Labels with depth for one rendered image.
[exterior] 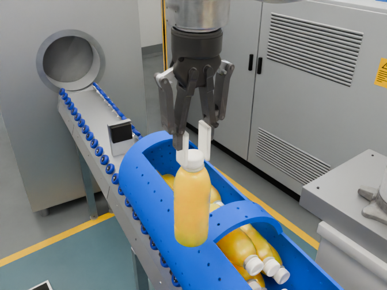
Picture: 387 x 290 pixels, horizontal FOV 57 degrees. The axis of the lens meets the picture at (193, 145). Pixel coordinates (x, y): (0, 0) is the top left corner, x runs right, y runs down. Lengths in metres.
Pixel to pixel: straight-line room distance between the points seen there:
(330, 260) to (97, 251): 1.61
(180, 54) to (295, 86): 1.98
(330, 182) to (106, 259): 1.58
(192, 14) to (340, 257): 0.94
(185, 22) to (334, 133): 1.96
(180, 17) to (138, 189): 0.64
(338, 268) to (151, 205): 0.64
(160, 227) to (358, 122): 1.59
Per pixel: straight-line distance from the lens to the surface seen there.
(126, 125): 1.53
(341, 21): 2.21
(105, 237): 2.55
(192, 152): 0.63
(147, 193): 0.99
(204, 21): 0.49
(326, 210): 1.19
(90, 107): 2.08
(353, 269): 1.23
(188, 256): 0.83
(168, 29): 1.65
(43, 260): 2.53
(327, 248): 1.25
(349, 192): 1.24
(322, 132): 2.42
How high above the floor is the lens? 1.79
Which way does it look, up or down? 32 degrees down
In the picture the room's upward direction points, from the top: straight up
